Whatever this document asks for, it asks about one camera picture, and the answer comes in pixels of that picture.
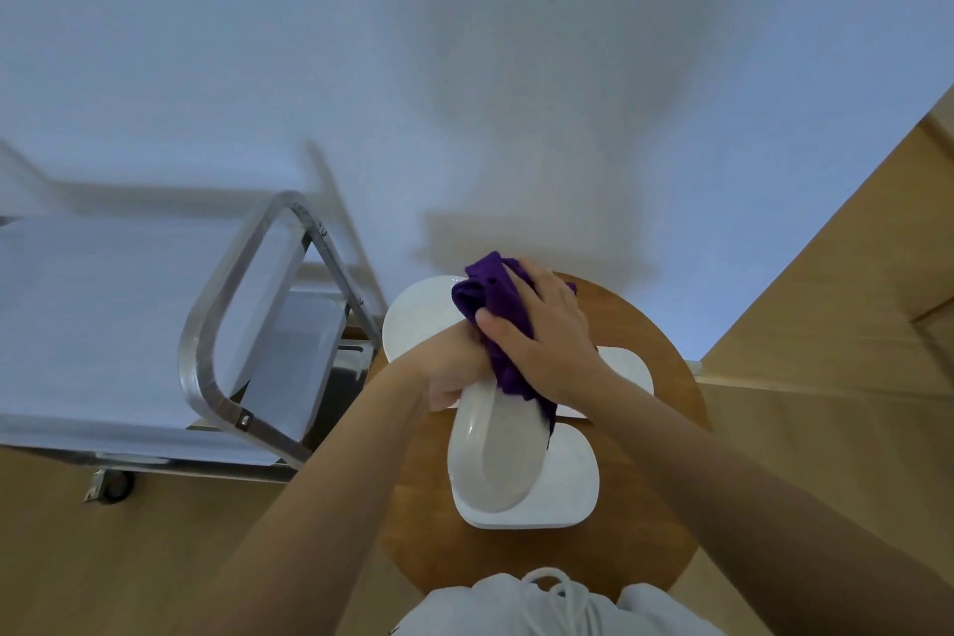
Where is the person's right hand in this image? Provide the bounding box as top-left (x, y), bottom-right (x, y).
top-left (474, 256), bottom-right (614, 422)

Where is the white drawstring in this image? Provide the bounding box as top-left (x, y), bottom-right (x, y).
top-left (519, 566), bottom-right (597, 636)

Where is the stack of white rectangular plates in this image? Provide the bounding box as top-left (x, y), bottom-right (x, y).
top-left (555, 346), bottom-right (656, 420)

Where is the round wooden side table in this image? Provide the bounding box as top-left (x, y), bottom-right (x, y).
top-left (365, 272), bottom-right (714, 603)

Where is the stack of white round plates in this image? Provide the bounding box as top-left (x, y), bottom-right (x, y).
top-left (381, 275), bottom-right (471, 409)

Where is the person's left hand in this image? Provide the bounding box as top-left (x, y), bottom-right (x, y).
top-left (405, 318), bottom-right (499, 414)

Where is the steel three-tier cart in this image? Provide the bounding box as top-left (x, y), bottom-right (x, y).
top-left (0, 190), bottom-right (383, 505)

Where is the purple cleaning cloth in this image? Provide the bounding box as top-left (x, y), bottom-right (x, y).
top-left (450, 251), bottom-right (579, 435)

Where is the person's left forearm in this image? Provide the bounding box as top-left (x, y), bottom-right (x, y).
top-left (175, 359), bottom-right (441, 636)

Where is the white oblong serving plate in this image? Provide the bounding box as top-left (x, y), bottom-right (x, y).
top-left (446, 378), bottom-right (557, 516)
top-left (452, 422), bottom-right (601, 531)

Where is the person's right forearm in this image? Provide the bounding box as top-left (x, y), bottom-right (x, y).
top-left (584, 378), bottom-right (954, 636)

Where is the person's white garment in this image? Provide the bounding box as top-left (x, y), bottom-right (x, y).
top-left (393, 567), bottom-right (728, 636)

